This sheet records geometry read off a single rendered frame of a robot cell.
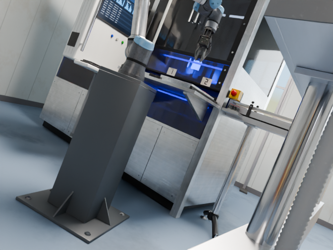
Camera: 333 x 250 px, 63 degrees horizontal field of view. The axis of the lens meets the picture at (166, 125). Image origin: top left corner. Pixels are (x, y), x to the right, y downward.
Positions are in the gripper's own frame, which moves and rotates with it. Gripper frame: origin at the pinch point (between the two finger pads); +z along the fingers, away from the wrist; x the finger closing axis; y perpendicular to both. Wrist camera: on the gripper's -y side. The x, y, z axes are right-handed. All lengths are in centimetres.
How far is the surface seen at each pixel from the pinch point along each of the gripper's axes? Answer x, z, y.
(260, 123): 53, 22, -25
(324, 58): 45, 24, 134
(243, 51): 22.9, -21.5, -24.6
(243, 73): 28.2, -9.8, -36.8
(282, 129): 67, 21, -20
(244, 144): 48, 39, -31
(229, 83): 22.4, 2.9, -24.7
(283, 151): 47, 38, 125
